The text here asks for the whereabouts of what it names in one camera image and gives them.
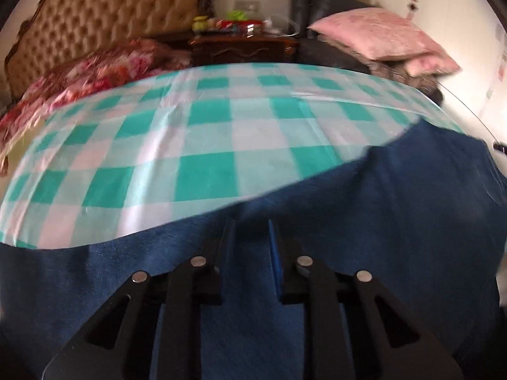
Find blue denim pants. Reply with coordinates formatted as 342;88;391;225
1;121;506;379

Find pink upper pillow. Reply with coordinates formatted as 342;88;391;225
309;7;443;61

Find pink pillow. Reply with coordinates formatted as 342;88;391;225
309;7;443;61
404;52;461;77

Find colourful items on nightstand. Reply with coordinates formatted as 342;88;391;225
192;10;301;38

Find red floral blanket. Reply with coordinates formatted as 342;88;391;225
1;39;192;177

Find tufted tan leather headboard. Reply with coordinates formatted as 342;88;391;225
3;0;214;99

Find black leather chair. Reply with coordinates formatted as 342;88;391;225
290;0;444;104

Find teal white checkered bedsheet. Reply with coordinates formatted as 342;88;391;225
1;64;455;249

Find pink lower pillow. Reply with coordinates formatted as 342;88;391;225
404;52;461;77

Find brown patterned folded blanket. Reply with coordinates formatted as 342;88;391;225
365;61;437;93

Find dark wooden nightstand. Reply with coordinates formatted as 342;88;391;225
189;35;299;67

